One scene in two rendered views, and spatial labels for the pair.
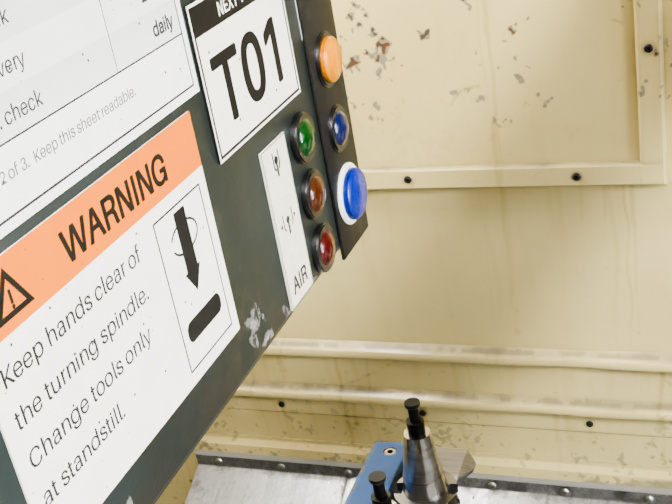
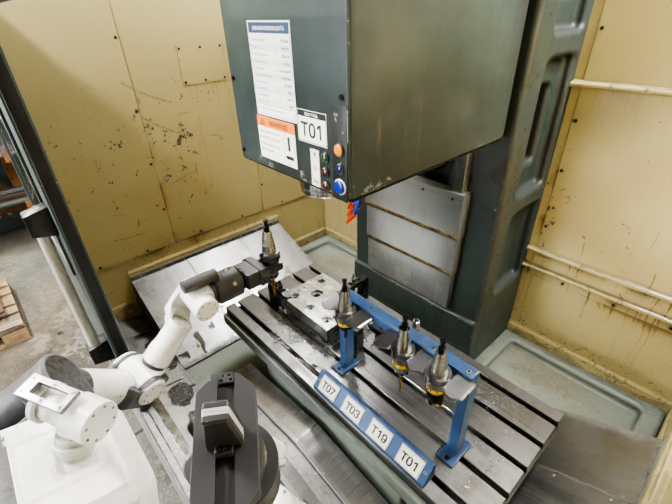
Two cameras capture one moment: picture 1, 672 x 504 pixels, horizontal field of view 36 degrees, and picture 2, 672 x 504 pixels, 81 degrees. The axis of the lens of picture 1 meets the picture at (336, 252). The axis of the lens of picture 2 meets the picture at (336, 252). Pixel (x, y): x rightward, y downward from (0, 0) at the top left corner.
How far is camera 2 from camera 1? 1.16 m
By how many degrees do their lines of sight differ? 96
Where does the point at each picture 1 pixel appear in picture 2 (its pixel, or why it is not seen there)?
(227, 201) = (300, 147)
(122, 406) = (273, 151)
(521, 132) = not seen: outside the picture
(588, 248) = not seen: outside the picture
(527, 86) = not seen: outside the picture
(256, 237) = (306, 161)
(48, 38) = (271, 95)
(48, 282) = (266, 124)
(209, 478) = (650, 443)
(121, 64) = (282, 107)
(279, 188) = (314, 159)
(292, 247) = (315, 173)
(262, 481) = (642, 465)
